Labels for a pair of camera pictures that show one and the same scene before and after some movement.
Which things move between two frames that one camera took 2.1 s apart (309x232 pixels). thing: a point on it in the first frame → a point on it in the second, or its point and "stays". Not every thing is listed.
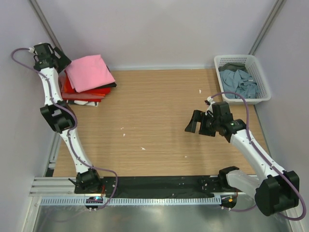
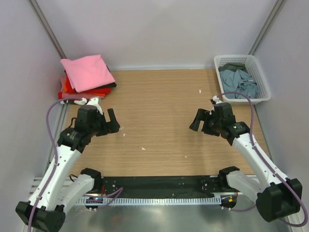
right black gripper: x=200 y=116 stays
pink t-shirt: x=88 y=72 stays
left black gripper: x=63 y=61 → x=109 y=127
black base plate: x=157 y=186 stays
